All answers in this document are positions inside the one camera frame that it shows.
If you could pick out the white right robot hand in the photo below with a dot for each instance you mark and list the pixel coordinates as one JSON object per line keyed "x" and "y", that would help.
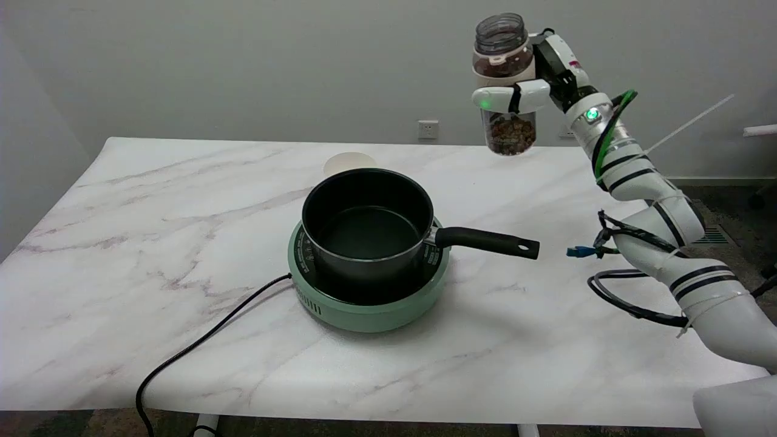
{"x": 561, "y": 60}

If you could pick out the clear plastic jar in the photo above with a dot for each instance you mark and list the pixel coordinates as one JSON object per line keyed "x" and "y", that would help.
{"x": 507, "y": 36}

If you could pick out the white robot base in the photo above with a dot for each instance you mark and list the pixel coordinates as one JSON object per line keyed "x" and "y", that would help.
{"x": 737, "y": 406}

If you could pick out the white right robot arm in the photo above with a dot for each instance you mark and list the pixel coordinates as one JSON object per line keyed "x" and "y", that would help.
{"x": 637, "y": 170}

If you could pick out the long white zip tie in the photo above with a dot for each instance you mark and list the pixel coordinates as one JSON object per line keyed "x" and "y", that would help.
{"x": 692, "y": 123}

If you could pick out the white pipe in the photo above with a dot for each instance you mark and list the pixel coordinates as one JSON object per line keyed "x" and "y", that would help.
{"x": 762, "y": 130}

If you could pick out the floor vent grille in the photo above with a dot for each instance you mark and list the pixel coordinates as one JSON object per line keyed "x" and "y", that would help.
{"x": 716, "y": 235}

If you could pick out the beige round lid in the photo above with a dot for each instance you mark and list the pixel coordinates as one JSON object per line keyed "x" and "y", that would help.
{"x": 349, "y": 162}

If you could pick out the black chair wheel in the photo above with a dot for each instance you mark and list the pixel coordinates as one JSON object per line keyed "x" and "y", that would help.
{"x": 756, "y": 200}

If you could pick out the green round induction cooker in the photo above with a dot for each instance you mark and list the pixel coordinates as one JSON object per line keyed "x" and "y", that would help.
{"x": 364, "y": 315}

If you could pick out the white table leg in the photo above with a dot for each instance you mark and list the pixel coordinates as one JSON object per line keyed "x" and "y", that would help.
{"x": 206, "y": 426}
{"x": 528, "y": 431}

